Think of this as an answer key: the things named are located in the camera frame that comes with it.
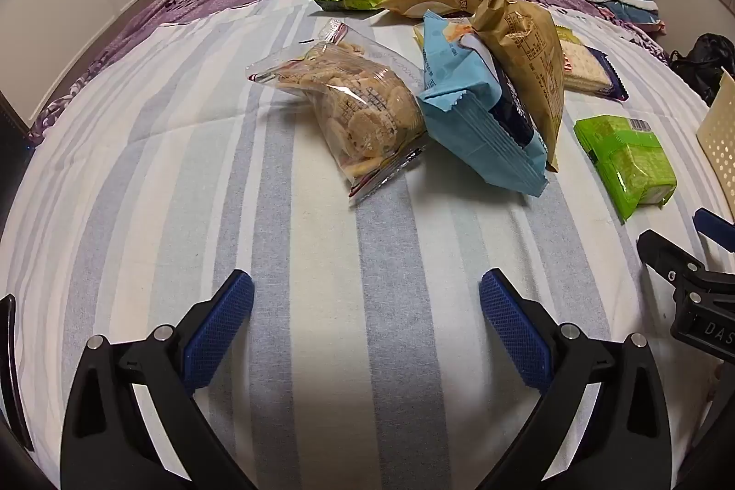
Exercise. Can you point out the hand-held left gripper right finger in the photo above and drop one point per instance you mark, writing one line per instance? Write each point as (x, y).
(511, 329)

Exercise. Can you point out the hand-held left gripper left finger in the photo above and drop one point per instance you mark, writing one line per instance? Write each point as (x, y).
(221, 329)

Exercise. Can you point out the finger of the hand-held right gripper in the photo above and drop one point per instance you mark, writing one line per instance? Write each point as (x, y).
(660, 252)
(712, 226)

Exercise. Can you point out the cream perforated plastic basket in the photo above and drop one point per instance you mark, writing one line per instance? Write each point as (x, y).
(720, 134)

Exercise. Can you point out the green cracker packet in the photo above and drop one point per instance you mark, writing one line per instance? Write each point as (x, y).
(626, 163)

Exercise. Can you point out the dark blue cracker packet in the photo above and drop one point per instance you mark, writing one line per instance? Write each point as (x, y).
(585, 68)

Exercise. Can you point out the light blue snack packet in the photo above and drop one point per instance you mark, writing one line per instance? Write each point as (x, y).
(465, 122)

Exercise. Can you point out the small yellow snack packet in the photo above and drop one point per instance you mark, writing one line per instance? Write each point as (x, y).
(568, 35)

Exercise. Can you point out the brown snack bag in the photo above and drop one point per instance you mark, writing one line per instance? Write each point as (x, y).
(528, 48)

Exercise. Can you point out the clear bag of biscuits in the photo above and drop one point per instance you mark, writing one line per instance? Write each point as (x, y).
(356, 105)

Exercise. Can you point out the black bag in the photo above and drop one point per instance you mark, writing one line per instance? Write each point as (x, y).
(703, 59)

